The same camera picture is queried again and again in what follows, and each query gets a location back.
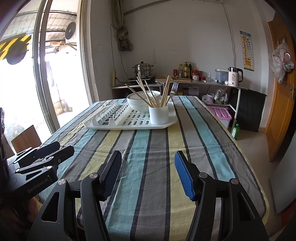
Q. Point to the power strip on wall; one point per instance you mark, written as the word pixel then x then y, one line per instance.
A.
pixel 113 78

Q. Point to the white utensil cup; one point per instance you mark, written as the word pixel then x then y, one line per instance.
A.
pixel 159 116

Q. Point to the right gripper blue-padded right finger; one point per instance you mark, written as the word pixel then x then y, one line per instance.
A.
pixel 239 219

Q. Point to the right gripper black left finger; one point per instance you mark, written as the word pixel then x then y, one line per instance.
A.
pixel 72 210

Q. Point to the induction cooktop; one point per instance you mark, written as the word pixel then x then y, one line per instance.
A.
pixel 148 79

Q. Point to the green sauce bottle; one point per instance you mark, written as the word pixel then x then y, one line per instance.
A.
pixel 186 70

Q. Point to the wooden cutting board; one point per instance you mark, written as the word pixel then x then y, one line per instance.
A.
pixel 181 80

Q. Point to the green bottle on floor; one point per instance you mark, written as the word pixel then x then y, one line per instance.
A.
pixel 235 131

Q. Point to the wooden chopstick seven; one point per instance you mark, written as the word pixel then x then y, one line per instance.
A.
pixel 166 91

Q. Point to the pink lidded storage box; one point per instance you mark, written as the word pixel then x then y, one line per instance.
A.
pixel 222 114

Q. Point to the metal fork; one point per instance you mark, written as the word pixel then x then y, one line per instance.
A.
pixel 173 92

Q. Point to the metal kitchen shelf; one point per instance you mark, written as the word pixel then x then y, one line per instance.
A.
pixel 190 89

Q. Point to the giraffe wall poster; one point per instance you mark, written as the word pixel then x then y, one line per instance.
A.
pixel 247 48

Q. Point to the dark sauce bottle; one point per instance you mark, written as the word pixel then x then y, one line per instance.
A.
pixel 190 70

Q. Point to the wooden chair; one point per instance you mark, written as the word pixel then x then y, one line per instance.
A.
pixel 26 139

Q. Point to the small white inner bowl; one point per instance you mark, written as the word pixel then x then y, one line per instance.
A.
pixel 143 94

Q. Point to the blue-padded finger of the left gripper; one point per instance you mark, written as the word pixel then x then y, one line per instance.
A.
pixel 31 154

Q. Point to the outdoor fan unit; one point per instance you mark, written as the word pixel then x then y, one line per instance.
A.
pixel 70 33

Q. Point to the wooden door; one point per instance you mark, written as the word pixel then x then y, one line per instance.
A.
pixel 284 93

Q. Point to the white electric kettle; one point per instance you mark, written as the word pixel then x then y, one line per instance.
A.
pixel 235 76

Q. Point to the striped tablecloth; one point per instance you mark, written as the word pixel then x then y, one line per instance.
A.
pixel 148 201

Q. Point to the wooden chopstick six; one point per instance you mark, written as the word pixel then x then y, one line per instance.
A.
pixel 167 92

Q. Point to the wooden chopstick three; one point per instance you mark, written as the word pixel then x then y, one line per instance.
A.
pixel 156 105

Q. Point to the clear plastic container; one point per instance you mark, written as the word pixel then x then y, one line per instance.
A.
pixel 221 75

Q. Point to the wooden chopstick nine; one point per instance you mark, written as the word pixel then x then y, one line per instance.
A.
pixel 152 104

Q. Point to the wooden chopstick one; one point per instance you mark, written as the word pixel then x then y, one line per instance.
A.
pixel 137 94

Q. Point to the hanging green cloth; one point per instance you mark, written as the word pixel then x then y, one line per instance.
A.
pixel 118 22

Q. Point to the large white bowl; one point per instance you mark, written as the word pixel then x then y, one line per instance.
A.
pixel 138 104

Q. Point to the wooden chopstick five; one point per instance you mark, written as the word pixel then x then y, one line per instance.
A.
pixel 146 91

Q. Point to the plastic bags on door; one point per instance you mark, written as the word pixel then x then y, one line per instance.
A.
pixel 280 61

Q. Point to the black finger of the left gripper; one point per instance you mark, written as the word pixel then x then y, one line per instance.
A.
pixel 54 160

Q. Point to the stainless steel steamer pot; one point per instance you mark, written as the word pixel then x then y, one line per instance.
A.
pixel 143 69

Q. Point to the wooden chopstick eight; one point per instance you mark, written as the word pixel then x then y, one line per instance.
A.
pixel 164 91

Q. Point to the white plastic dish rack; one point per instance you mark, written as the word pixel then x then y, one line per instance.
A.
pixel 116 116

